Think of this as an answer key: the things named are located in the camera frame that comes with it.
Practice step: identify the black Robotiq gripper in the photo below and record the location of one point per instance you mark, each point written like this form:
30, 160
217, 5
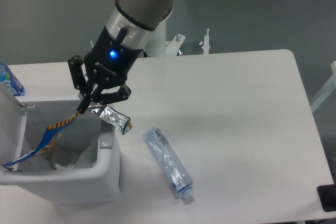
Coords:
106, 65

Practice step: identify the blue cartoon snack bag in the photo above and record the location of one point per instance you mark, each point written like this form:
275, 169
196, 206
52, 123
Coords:
47, 141

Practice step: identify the crushed clear plastic bottle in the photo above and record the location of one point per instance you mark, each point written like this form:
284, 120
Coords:
170, 164

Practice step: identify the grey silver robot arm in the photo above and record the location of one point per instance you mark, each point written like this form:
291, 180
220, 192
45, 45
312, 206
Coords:
141, 17

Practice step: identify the white crumpled paper trash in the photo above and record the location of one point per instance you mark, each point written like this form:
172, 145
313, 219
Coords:
74, 153

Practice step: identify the white plastic trash can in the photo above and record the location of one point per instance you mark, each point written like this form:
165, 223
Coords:
23, 123

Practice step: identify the blue labelled water bottle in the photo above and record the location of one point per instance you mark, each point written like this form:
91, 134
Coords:
11, 83

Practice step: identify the black device at table edge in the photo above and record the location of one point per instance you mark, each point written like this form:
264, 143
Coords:
327, 197

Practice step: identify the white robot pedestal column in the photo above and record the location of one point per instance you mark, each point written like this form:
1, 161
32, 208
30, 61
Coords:
156, 46

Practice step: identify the white pedestal base bracket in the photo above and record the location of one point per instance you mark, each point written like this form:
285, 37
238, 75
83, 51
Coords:
175, 47

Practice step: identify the white frame at right edge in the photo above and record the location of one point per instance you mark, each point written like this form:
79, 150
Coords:
324, 92

